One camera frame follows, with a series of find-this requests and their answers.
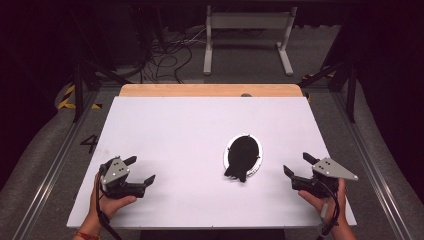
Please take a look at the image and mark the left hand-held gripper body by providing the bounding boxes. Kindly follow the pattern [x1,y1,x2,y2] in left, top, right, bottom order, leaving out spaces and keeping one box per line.
[99,155,148,200]

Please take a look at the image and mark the yellow black floor tape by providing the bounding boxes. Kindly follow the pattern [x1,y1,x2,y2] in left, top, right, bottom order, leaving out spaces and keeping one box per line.
[57,84,103,110]

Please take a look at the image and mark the white table board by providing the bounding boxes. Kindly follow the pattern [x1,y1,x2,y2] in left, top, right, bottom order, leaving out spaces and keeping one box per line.
[66,96,358,230]

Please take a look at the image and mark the white metal table frame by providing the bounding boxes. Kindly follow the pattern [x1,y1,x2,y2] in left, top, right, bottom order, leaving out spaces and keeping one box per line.
[203,5,298,77]

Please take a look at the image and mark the black metal stand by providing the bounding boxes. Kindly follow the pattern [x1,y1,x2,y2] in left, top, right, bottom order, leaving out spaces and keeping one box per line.
[298,59,360,124]
[68,6,133,124]

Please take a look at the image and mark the person's right hand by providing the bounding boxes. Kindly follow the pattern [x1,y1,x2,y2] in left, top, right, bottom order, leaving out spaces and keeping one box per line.
[298,178,348,228]

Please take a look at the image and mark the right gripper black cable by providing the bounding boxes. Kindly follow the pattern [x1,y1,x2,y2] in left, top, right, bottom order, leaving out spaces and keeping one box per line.
[316,179,342,238]

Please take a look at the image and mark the person's left hand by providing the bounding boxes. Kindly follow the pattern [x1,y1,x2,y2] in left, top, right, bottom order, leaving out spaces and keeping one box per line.
[89,173,138,228]

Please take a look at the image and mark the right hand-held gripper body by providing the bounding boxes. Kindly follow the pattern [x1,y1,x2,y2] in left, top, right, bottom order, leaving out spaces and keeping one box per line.
[291,157,359,199]

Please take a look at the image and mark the tangle of floor cables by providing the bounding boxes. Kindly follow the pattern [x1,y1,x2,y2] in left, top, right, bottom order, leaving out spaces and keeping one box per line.
[139,28,208,84]

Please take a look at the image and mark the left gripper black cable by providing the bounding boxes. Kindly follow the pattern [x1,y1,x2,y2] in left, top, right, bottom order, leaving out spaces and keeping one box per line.
[95,166,123,240]

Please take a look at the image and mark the aluminium floor rail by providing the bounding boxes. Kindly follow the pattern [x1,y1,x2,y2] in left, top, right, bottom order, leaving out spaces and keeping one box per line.
[11,89,101,240]
[333,91,415,240]

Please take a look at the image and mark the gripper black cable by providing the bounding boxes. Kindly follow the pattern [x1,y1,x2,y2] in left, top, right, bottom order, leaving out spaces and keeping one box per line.
[95,166,123,240]
[316,179,342,238]

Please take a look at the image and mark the oval silver photo frame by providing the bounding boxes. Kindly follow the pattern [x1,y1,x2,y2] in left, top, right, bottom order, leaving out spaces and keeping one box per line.
[222,133,264,183]

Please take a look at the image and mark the red string bracelet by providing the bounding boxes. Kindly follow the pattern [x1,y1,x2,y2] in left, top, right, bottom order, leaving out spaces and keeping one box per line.
[75,231,101,240]

